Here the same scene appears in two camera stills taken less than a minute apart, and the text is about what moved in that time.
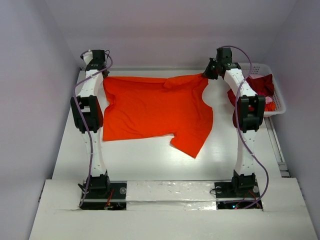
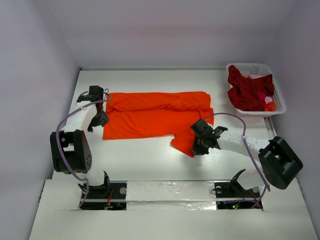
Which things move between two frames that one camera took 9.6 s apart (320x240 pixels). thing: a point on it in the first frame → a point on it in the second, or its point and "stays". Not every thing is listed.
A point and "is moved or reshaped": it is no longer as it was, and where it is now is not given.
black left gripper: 106,75 → 102,121
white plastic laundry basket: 264,69 stays
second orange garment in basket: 270,107 stays
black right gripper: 209,72 → 199,144
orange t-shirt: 137,107 is moved or reshaped
